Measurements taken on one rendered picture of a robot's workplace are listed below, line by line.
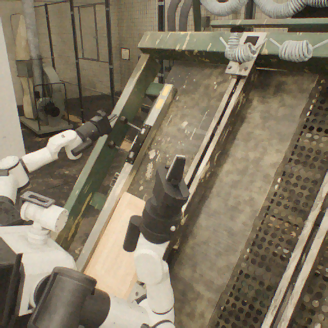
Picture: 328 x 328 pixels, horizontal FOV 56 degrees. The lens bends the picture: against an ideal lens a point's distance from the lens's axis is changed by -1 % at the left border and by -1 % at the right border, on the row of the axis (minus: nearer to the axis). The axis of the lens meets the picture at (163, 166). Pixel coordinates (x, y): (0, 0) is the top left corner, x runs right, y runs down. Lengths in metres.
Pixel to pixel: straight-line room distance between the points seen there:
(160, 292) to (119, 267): 0.52
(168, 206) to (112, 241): 0.78
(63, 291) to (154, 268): 0.21
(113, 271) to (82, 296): 0.62
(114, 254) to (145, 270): 0.62
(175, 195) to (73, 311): 0.34
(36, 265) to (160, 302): 0.33
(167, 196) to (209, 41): 0.95
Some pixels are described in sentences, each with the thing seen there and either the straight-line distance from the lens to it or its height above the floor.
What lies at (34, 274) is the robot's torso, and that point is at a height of 1.35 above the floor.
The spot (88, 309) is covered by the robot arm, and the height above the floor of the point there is 1.30.
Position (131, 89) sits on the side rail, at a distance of 1.66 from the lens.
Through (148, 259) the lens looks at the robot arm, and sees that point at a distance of 0.75.
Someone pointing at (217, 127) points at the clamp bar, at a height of 1.54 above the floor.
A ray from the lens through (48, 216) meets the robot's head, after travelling 0.89.
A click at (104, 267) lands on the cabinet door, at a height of 0.95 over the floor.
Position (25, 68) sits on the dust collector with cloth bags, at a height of 1.22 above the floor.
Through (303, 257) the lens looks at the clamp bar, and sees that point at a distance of 1.03.
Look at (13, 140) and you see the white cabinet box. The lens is 5.01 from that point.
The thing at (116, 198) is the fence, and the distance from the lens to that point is 1.42.
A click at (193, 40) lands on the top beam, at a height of 1.84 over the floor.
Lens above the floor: 1.88
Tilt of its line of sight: 24 degrees down
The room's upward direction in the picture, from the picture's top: straight up
